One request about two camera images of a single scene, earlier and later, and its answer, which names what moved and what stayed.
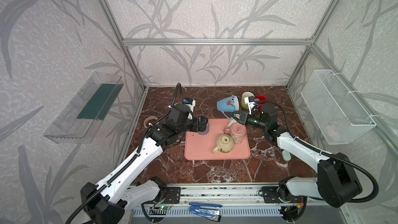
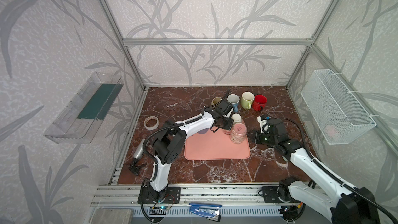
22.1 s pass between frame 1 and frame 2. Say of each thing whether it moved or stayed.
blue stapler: stayed
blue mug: stayed
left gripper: moved
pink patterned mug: stayed
